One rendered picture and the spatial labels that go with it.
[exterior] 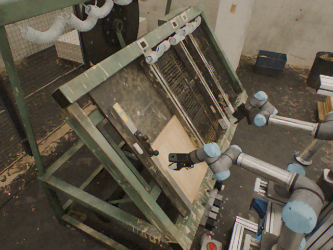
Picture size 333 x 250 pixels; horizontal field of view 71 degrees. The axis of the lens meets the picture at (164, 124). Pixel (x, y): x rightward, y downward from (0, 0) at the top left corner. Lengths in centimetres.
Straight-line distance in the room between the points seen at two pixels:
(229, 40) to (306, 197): 451
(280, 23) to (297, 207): 580
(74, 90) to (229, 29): 435
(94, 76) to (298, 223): 120
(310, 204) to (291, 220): 9
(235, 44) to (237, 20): 46
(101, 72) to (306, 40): 581
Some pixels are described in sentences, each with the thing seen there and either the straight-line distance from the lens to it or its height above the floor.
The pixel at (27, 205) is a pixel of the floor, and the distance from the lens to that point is 324.
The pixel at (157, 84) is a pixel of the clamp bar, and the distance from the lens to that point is 183.
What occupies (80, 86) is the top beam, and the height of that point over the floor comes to 183.
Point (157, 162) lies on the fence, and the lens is 162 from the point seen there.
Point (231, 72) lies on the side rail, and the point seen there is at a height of 113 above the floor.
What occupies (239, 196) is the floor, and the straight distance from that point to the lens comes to 315.
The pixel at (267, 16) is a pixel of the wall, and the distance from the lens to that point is 660.
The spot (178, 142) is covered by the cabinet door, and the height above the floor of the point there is 120.
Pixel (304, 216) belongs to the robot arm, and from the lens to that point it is 110.
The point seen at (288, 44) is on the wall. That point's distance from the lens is 676.
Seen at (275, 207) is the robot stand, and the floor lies 95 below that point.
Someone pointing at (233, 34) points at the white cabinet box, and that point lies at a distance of 531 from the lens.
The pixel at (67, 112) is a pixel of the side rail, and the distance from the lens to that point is 135.
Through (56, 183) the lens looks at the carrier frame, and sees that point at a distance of 225.
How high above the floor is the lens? 248
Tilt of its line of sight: 40 degrees down
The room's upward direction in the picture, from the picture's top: 3 degrees clockwise
